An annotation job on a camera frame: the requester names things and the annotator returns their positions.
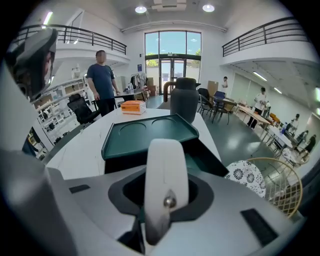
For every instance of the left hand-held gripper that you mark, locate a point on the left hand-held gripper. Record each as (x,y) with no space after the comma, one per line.
(30,45)

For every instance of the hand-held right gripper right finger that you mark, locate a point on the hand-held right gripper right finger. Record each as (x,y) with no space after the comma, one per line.
(203,200)

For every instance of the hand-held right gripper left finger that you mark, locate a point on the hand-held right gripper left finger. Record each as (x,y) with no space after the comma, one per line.
(120,200)

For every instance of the orange tissue box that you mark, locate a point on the orange tissue box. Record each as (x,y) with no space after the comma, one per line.
(132,107)

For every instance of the brown cardboard box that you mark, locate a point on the brown cardboard box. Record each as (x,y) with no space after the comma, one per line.
(213,87)

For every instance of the black balcony railing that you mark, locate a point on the black balcony railing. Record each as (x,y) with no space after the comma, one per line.
(265,32)
(75,35)

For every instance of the floral round seat cushion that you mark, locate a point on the floral round seat cushion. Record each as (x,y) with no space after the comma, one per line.
(247,178)

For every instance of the dark green tray lid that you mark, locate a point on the dark green tray lid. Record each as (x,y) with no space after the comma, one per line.
(150,140)

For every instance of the black office chair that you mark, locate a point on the black office chair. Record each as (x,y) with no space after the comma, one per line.
(81,107)

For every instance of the light wooden table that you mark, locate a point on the light wooden table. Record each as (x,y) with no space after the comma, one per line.
(255,116)

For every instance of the white table gold legs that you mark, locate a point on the white table gold legs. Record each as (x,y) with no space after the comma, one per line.
(280,135)

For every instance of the blue chair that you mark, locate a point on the blue chair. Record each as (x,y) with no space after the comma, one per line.
(219,95)

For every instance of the clothes rack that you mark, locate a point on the clothes rack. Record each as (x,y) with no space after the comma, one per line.
(138,80)

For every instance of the round ceiling light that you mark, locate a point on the round ceiling light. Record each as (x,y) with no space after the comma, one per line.
(140,9)
(208,8)

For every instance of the glass entrance door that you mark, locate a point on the glass entrance door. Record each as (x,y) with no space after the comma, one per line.
(172,57)

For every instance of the white ceiling air conditioner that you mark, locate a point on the white ceiling air conditioner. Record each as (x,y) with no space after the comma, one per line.
(169,5)

